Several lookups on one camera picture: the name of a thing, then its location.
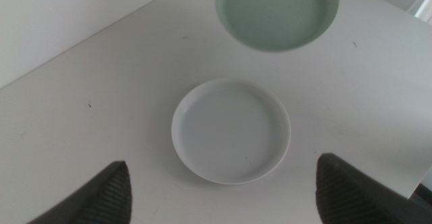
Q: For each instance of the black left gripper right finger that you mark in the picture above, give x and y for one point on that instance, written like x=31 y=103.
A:
x=347 y=197

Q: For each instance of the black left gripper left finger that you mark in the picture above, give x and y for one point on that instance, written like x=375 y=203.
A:
x=108 y=197

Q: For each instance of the white shallow bowl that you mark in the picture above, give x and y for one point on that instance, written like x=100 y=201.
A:
x=231 y=133

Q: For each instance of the pale green shallow bowl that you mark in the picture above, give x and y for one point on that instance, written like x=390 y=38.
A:
x=276 y=15

